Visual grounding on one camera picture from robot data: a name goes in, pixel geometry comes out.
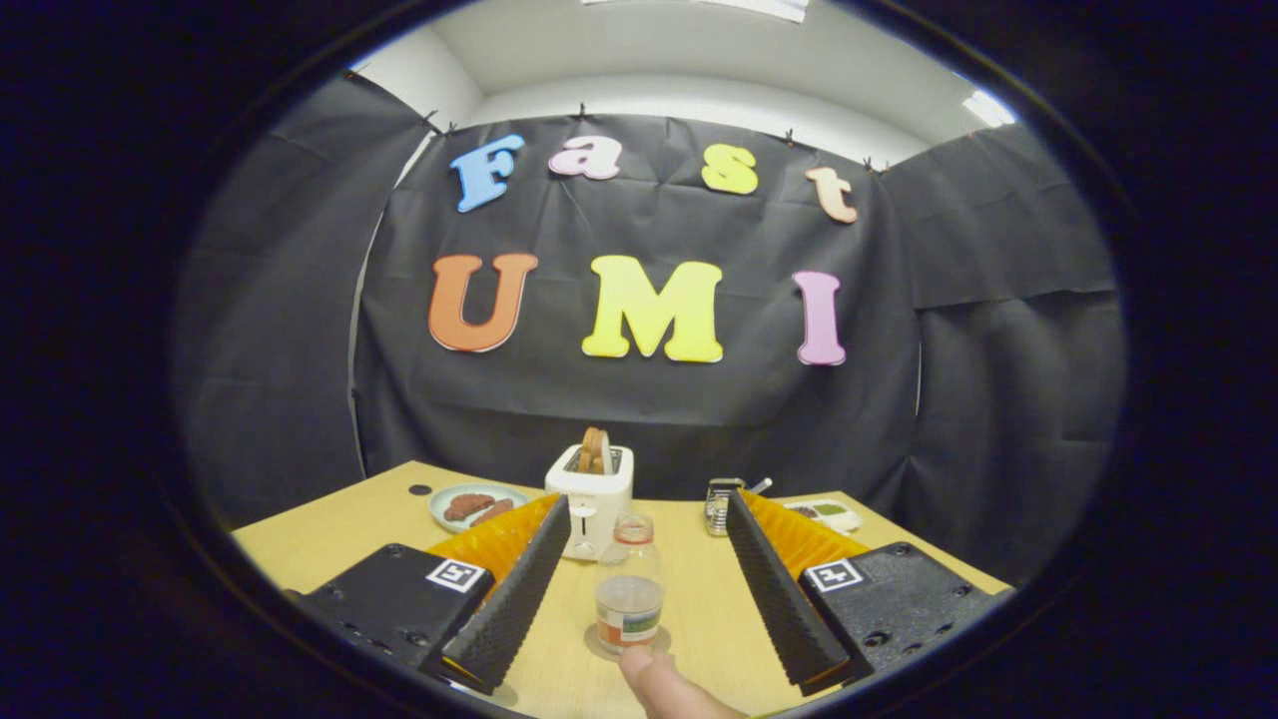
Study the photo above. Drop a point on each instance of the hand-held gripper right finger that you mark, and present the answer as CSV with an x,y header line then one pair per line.
x,y
779,589

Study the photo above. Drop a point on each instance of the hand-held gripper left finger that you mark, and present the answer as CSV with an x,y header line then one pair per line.
x,y
514,589

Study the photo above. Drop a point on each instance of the round brown coaster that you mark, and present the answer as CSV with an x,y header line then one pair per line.
x,y
594,647

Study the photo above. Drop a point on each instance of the clear plastic juice bottle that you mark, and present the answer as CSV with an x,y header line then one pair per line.
x,y
629,609

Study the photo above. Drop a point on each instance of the brown meat piece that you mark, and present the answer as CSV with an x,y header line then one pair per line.
x,y
467,505
492,512

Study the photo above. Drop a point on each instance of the wooden table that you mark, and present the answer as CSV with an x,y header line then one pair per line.
x,y
699,599

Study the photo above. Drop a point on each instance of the white sauce tray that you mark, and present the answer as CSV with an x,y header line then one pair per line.
x,y
829,514

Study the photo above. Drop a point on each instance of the pale green plate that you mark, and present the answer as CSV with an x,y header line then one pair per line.
x,y
444,519

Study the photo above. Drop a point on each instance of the white toaster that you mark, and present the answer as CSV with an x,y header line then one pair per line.
x,y
589,509

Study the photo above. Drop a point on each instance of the brown toast slice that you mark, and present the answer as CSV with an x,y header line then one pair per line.
x,y
593,451

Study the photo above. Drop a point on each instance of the small ceiling light panel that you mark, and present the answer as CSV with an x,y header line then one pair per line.
x,y
988,108

